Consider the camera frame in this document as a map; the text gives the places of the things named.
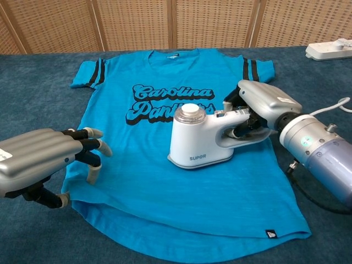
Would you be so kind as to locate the wicker folding screen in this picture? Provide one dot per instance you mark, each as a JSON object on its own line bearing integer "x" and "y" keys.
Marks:
{"x": 137, "y": 24}

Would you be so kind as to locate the white power plug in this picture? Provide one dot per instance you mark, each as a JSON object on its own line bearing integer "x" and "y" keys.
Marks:
{"x": 342, "y": 44}

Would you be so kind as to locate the white power strip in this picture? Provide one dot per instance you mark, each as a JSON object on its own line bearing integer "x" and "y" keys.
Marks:
{"x": 327, "y": 52}

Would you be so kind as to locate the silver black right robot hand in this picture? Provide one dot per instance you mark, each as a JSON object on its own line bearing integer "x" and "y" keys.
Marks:
{"x": 269, "y": 101}

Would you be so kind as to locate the blue Carolina Panthers t-shirt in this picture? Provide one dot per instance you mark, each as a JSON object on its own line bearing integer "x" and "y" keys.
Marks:
{"x": 165, "y": 192}

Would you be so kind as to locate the white handheld steam iron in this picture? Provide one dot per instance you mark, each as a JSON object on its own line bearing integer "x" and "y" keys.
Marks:
{"x": 198, "y": 140}

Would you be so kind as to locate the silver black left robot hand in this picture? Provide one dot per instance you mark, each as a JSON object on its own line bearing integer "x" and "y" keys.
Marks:
{"x": 33, "y": 160}

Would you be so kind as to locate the dark blue table cloth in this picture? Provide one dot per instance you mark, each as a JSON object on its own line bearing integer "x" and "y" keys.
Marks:
{"x": 33, "y": 82}

